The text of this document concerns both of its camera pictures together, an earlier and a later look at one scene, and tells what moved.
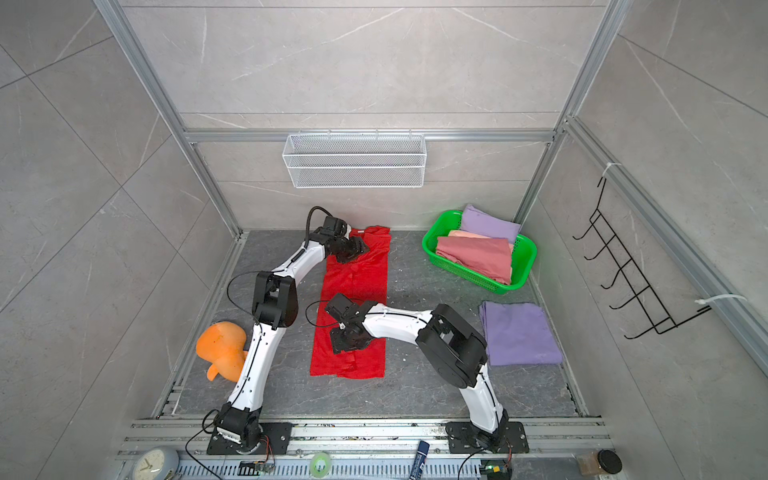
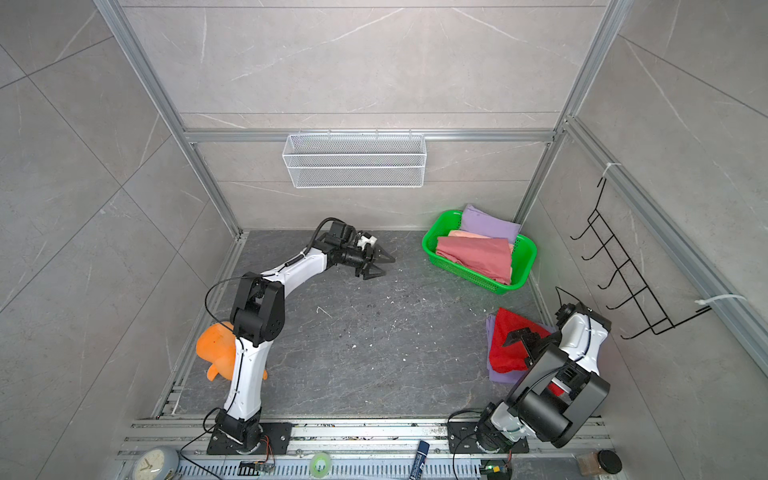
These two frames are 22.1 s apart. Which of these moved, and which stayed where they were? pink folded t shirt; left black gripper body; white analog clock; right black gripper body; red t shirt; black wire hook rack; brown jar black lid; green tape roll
Moved: right black gripper body; red t shirt
Stayed: left black gripper body; black wire hook rack; pink folded t shirt; white analog clock; brown jar black lid; green tape roll
